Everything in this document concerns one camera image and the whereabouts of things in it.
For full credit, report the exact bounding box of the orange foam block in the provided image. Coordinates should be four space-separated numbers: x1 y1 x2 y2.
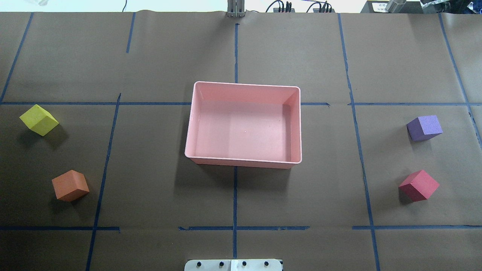
52 170 90 202

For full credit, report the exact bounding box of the purple foam block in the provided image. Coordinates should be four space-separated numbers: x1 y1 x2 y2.
406 115 443 141

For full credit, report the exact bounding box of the red foam block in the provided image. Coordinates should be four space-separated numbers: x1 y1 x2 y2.
399 170 440 202

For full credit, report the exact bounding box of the yellow foam block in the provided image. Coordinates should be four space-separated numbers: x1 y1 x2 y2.
19 104 59 137

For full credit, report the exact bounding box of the pink plastic bin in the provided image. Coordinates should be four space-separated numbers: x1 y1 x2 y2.
185 81 303 169

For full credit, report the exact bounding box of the white mounting plate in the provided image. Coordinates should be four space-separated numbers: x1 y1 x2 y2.
184 259 284 271

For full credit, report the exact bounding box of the metal cup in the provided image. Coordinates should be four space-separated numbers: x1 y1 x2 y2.
384 0 407 14

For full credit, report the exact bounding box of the aluminium frame post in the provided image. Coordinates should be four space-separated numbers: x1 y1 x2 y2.
226 0 246 18

